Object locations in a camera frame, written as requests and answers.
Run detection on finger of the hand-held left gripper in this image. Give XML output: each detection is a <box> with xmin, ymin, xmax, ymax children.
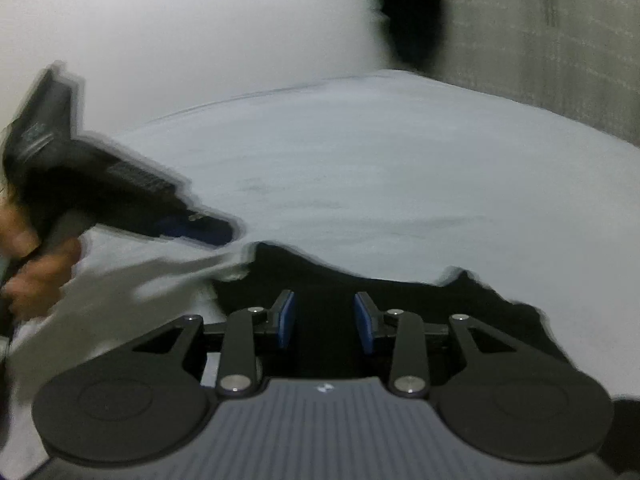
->
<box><xmin>155</xmin><ymin>205</ymin><xmax>246</xmax><ymax>248</ymax></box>

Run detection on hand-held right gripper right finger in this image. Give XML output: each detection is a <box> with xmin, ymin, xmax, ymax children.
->
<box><xmin>353</xmin><ymin>291</ymin><xmax>516</xmax><ymax>396</ymax></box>

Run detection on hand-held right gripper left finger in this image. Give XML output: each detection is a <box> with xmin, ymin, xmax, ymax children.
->
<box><xmin>132</xmin><ymin>289</ymin><xmax>297</xmax><ymax>396</ymax></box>

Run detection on black sweater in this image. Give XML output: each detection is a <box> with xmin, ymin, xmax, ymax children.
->
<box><xmin>212</xmin><ymin>242</ymin><xmax>566</xmax><ymax>378</ymax></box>

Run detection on dark hanging clothes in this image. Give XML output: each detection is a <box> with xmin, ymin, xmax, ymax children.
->
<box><xmin>375</xmin><ymin>0</ymin><xmax>448</xmax><ymax>73</ymax></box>

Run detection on person's left hand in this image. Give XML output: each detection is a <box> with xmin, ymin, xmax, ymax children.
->
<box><xmin>0</xmin><ymin>205</ymin><xmax>82</xmax><ymax>321</ymax></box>

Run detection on white cloth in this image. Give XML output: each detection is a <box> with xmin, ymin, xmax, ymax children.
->
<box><xmin>10</xmin><ymin>230</ymin><xmax>251</xmax><ymax>411</ymax></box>

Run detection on light grey bed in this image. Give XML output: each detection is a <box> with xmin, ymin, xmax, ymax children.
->
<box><xmin>10</xmin><ymin>67</ymin><xmax>640</xmax><ymax>411</ymax></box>

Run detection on grey star-print curtain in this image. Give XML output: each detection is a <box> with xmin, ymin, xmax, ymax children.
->
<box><xmin>545</xmin><ymin>0</ymin><xmax>640</xmax><ymax>146</ymax></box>
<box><xmin>435</xmin><ymin>0</ymin><xmax>556</xmax><ymax>106</ymax></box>

